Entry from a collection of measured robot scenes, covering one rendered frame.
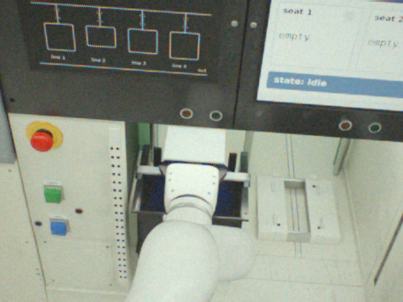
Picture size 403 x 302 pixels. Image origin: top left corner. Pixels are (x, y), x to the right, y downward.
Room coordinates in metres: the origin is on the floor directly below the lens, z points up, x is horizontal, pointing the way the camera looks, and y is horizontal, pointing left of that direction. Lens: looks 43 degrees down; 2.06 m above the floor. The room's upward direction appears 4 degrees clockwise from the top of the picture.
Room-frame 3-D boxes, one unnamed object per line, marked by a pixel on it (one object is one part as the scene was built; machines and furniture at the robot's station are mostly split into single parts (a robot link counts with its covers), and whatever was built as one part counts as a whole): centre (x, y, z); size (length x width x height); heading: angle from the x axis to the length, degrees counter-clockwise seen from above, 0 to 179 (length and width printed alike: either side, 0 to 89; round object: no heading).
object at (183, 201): (0.70, 0.01, 1.25); 0.09 x 0.03 x 0.08; 90
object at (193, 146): (0.87, 0.01, 1.11); 0.24 x 0.20 x 0.32; 90
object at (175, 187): (0.76, 0.01, 1.25); 0.11 x 0.10 x 0.07; 0
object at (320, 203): (1.07, -0.27, 0.89); 0.22 x 0.21 x 0.04; 0
